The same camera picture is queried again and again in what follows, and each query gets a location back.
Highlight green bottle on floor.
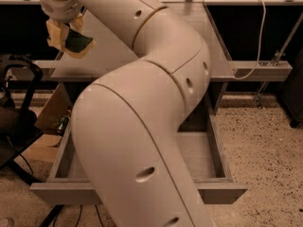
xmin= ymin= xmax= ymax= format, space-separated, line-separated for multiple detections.
xmin=55 ymin=110 xmax=71 ymax=136

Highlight open grey top drawer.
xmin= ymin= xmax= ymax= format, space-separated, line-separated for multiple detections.
xmin=30 ymin=96 xmax=247 ymax=205

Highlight cardboard box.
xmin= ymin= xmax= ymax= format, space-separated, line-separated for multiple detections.
xmin=24 ymin=84 xmax=71 ymax=163

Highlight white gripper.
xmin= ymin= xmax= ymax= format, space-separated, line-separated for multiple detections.
xmin=40 ymin=0 xmax=83 ymax=52

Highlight grey wooden cabinet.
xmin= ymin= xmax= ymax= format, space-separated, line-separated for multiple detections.
xmin=50 ymin=2 xmax=237 ymax=134

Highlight green and yellow sponge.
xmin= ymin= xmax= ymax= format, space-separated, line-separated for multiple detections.
xmin=64 ymin=29 xmax=95 ymax=59

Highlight black chair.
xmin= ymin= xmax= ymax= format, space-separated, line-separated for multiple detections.
xmin=0 ymin=54 xmax=44 ymax=185

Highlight black floor cables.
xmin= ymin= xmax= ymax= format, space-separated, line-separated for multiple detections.
xmin=38 ymin=204 xmax=105 ymax=227

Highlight white cable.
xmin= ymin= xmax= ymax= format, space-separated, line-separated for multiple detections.
xmin=233 ymin=0 xmax=267 ymax=81

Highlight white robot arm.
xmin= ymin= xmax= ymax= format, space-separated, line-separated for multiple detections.
xmin=40 ymin=0 xmax=214 ymax=227

